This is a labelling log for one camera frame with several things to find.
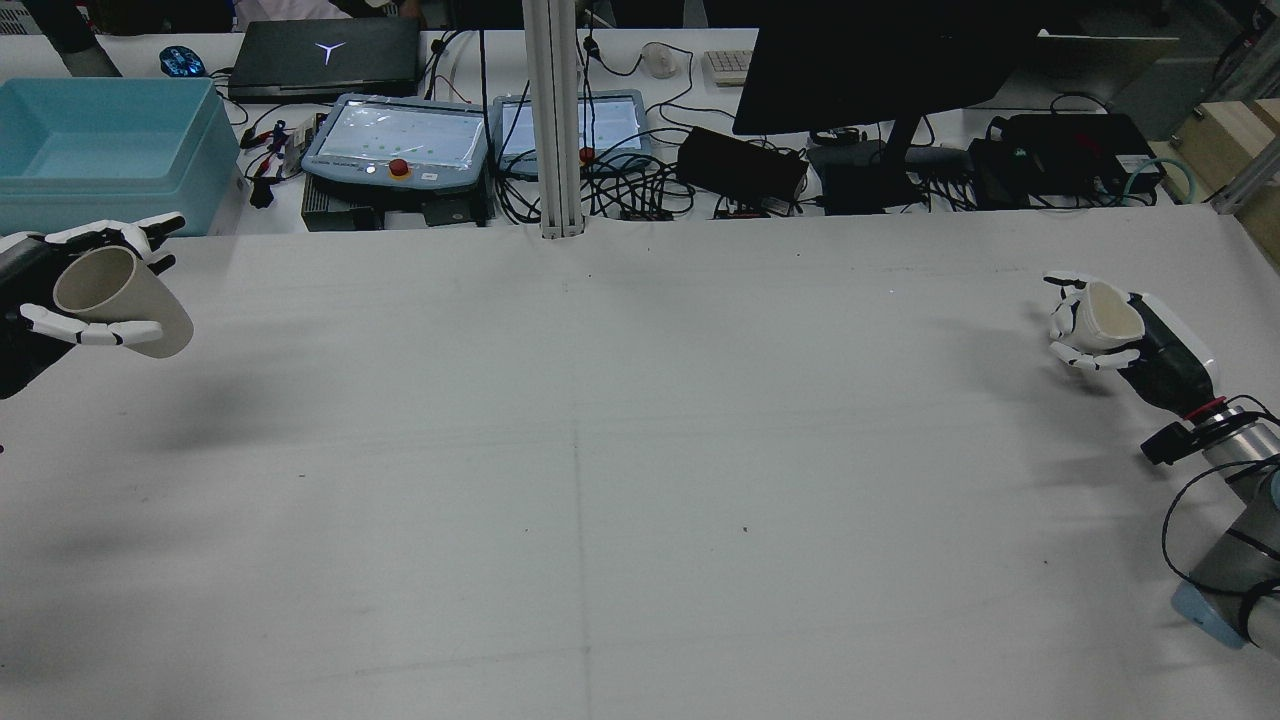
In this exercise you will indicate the white computer mouse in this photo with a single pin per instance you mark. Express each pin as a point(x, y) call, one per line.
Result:
point(660, 60)

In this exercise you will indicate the teach pendant with red button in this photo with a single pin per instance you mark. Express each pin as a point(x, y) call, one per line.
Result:
point(400, 140)

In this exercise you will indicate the white keyboard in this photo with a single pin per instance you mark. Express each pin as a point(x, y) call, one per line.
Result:
point(730, 66)

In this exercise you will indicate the short cream cup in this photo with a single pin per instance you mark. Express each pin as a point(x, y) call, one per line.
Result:
point(1110, 315)

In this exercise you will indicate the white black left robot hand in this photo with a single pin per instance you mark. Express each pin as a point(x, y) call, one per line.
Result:
point(25, 300)

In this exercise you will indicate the tall tan cup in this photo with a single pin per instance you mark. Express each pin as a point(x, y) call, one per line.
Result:
point(130, 300)

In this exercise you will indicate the black flat controller box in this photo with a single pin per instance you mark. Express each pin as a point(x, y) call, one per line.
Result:
point(340, 210)

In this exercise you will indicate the black laptop with logo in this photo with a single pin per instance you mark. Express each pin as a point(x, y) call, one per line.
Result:
point(320, 60)

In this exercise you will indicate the black power brick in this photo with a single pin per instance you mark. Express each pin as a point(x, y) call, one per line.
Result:
point(740, 165)

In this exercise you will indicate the black Huawei monitor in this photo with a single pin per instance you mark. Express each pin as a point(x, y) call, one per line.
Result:
point(880, 60)

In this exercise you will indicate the teach pendant behind post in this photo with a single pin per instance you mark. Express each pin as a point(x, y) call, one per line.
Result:
point(615, 125)

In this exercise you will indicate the blue lit computer mouse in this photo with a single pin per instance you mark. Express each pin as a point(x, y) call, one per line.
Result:
point(182, 62)

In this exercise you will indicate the aluminium profile post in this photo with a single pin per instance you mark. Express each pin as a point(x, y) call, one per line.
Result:
point(555, 120)

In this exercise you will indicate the wooden box with aluminium frame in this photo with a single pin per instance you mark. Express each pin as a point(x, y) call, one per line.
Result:
point(1235, 130)

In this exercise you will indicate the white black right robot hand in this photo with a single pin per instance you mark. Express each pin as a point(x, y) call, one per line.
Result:
point(1170, 360)

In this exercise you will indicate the light blue plastic bin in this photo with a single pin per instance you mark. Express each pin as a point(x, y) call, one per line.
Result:
point(110, 150)

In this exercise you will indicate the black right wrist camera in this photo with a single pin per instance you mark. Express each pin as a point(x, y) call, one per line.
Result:
point(1170, 442)

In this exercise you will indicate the black box device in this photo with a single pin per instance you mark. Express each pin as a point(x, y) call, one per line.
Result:
point(1070, 150)

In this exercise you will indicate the black monitor stand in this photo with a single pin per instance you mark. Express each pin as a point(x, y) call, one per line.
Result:
point(860, 180)

